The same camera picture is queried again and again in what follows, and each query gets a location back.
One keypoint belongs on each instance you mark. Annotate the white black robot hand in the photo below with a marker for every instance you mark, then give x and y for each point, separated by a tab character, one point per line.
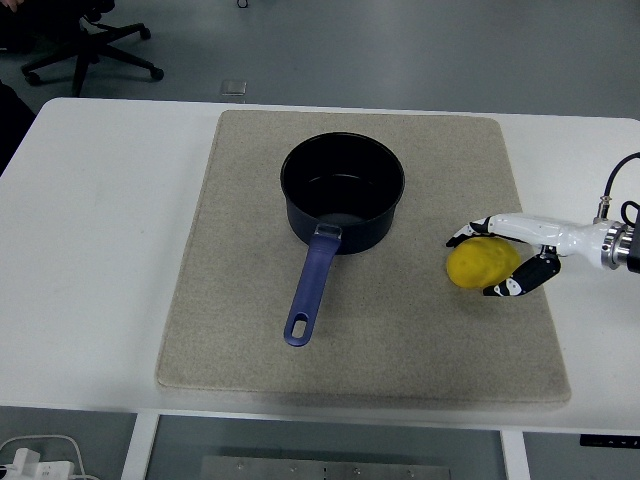
530	229

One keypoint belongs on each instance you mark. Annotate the yellow potato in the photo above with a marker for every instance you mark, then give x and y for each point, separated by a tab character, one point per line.
475	262

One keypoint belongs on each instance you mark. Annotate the black table control panel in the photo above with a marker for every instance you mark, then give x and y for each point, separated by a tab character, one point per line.
610	441

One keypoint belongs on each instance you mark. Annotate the white table leg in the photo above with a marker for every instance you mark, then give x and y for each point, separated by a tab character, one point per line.
137	450
515	457

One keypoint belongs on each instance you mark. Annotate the beige felt mat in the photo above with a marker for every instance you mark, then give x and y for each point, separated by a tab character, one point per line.
250	300

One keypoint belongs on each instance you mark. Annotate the grey metal plate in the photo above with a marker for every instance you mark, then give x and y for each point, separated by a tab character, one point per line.
325	470

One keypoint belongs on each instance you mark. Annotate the silver floor socket plate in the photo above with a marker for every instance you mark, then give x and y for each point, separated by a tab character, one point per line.
233	87

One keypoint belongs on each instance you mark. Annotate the black office chair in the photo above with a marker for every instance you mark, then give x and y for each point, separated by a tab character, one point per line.
87	47

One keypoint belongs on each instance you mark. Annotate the white power adapter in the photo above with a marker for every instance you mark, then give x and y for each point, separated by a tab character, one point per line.
37	465

